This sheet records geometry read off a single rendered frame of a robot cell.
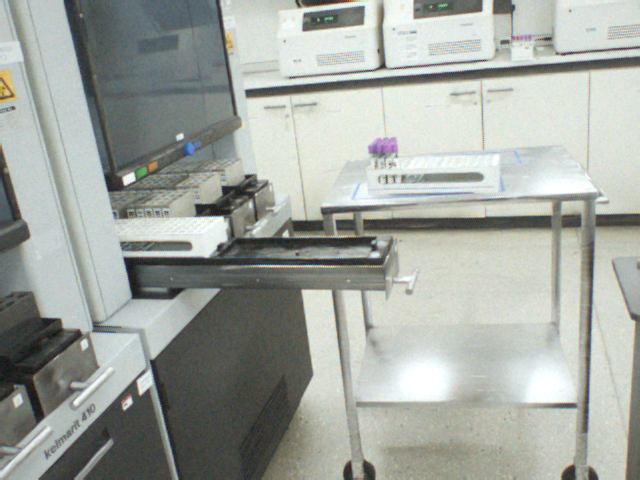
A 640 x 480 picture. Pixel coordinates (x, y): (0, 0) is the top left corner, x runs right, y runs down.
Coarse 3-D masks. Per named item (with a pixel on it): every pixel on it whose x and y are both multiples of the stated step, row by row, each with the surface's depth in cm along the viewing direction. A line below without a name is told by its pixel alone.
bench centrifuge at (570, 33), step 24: (552, 0) 336; (576, 0) 299; (600, 0) 296; (624, 0) 292; (552, 24) 339; (576, 24) 301; (600, 24) 299; (624, 24) 296; (576, 48) 305; (600, 48) 303
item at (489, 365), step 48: (336, 192) 155; (528, 192) 138; (576, 192) 135; (384, 336) 196; (432, 336) 192; (480, 336) 189; (528, 336) 186; (384, 384) 171; (432, 384) 168; (480, 384) 166; (528, 384) 163; (576, 432) 157
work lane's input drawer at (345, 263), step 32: (224, 256) 127; (256, 256) 125; (288, 256) 123; (320, 256) 121; (352, 256) 119; (384, 256) 116; (192, 288) 126; (224, 288) 124; (256, 288) 122; (288, 288) 120; (320, 288) 118; (352, 288) 116; (384, 288) 114
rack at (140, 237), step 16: (128, 224) 135; (144, 224) 133; (160, 224) 132; (176, 224) 131; (192, 224) 129; (208, 224) 128; (224, 224) 131; (128, 240) 128; (144, 240) 127; (160, 240) 138; (176, 240) 137; (192, 240) 124; (208, 240) 125; (224, 240) 131; (128, 256) 129; (208, 256) 125
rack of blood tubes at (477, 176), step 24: (384, 168) 148; (408, 168) 145; (432, 168) 143; (456, 168) 141; (480, 168) 140; (384, 192) 148; (408, 192) 147; (432, 192) 145; (456, 192) 143; (480, 192) 141
